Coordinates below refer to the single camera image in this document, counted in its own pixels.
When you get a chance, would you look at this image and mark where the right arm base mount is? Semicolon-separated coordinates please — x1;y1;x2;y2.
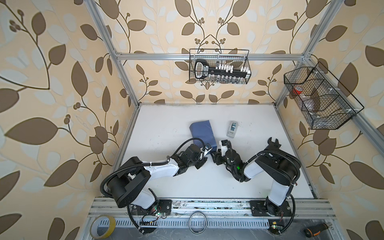
249;200;293;217

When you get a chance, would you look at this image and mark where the grey cable loop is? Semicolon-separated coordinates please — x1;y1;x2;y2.
188;211;208;235

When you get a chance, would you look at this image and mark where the wire basket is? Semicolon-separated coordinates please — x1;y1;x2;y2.
284;62;364;130
189;48;252;85

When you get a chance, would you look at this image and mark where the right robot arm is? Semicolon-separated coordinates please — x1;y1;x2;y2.
211;138;301;207

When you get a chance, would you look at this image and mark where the orange handled screwdriver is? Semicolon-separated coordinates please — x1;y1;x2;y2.
303;223;332;238

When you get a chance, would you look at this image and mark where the blue wrapping paper sheet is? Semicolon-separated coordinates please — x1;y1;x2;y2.
189;120;217;151

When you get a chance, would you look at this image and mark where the black adjustable wrench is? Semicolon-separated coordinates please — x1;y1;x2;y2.
267;137;281;150

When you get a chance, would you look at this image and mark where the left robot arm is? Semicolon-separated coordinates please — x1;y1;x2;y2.
100;138;213;210

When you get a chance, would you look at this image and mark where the black socket set holder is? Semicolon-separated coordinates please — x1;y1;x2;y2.
192;60;252;81

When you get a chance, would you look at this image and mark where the back wire basket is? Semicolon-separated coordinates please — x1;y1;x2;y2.
189;48;252;85

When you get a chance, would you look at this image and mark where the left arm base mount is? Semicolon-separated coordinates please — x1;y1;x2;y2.
131;199;173;217

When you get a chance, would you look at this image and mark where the yellow tape roll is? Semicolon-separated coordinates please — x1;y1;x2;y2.
90;215;117;240

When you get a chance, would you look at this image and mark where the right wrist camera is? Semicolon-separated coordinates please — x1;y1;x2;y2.
220;140;232;157

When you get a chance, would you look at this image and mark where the right wire basket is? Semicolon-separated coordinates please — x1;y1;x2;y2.
284;62;364;130

